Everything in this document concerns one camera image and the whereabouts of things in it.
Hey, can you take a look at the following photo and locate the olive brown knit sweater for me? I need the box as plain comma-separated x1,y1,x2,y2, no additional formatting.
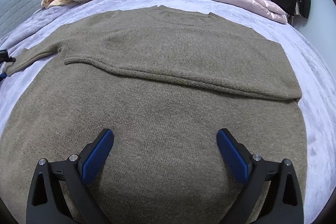
1,6,307,223

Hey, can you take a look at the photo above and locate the lavender plush bedspread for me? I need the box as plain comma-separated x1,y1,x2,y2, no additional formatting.
1,0,335,223

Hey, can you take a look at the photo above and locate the black hanging garment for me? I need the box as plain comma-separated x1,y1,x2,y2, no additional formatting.
271,0,297,16

